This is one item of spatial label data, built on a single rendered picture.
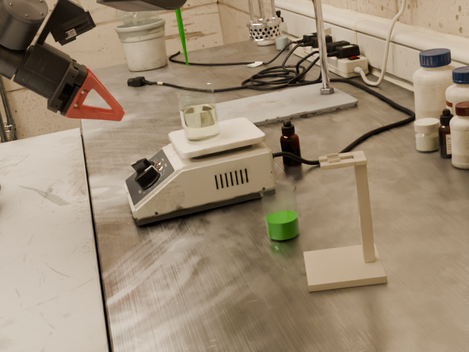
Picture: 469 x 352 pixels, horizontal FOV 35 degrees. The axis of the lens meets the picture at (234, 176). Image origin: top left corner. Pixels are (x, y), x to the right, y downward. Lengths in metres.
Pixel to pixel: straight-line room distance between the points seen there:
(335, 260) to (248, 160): 0.25
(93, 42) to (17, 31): 2.46
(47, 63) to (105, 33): 2.42
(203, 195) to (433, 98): 0.40
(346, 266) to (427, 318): 0.12
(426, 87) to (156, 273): 0.53
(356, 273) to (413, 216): 0.17
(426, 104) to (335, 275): 0.47
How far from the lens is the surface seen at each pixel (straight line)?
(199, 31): 3.50
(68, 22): 1.04
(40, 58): 1.03
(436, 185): 1.02
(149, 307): 0.80
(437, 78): 1.18
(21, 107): 3.50
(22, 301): 0.89
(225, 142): 1.00
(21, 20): 0.98
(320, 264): 0.81
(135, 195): 1.03
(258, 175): 1.02
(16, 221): 1.14
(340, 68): 1.68
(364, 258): 0.81
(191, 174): 0.99
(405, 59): 1.50
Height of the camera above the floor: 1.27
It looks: 19 degrees down
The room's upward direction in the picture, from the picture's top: 9 degrees counter-clockwise
